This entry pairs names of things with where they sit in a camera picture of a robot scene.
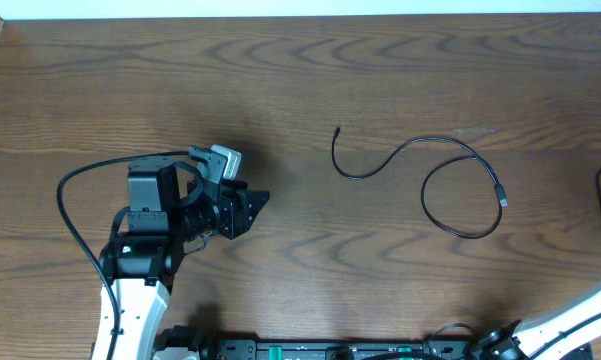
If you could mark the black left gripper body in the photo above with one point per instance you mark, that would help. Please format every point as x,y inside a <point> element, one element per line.
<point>228,211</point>

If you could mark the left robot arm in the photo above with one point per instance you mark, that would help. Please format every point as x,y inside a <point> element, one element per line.
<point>171,204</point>

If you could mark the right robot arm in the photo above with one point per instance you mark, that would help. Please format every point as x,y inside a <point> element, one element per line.
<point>546,337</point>

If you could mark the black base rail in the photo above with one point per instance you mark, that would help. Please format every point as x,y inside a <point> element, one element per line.
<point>452,342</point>

